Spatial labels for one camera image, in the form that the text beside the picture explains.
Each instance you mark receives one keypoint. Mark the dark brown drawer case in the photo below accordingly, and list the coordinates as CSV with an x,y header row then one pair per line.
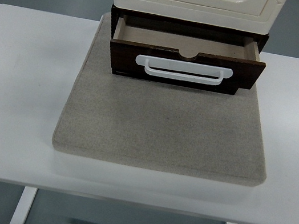
x,y
112,21

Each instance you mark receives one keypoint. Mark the dark brown wooden drawer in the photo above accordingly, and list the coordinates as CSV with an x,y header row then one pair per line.
x,y
124,55

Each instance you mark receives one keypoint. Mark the cream cabinet with door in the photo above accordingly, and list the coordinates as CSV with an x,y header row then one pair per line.
x,y
196,10

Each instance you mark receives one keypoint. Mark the beige fabric mat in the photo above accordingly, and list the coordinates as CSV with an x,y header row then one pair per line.
x,y
164,126

